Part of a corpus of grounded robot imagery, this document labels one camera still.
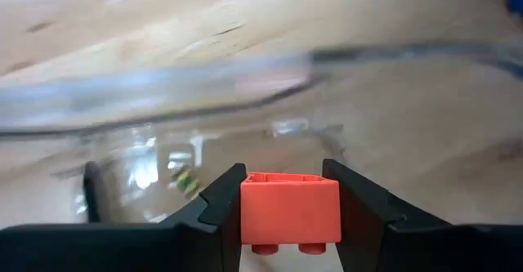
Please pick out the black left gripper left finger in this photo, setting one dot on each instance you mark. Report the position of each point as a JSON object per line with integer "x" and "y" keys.
{"x": 122, "y": 249}

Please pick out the small green toy block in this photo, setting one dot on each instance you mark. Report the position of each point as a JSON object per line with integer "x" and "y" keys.
{"x": 186, "y": 180}

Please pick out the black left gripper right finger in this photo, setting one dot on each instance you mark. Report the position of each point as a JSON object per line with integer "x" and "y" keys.
{"x": 429, "y": 249}

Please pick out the clear plastic container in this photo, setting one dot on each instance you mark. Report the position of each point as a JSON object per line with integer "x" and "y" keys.
{"x": 163, "y": 92}

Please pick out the small red toy block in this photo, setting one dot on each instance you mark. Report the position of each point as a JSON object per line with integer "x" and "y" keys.
{"x": 290, "y": 210}

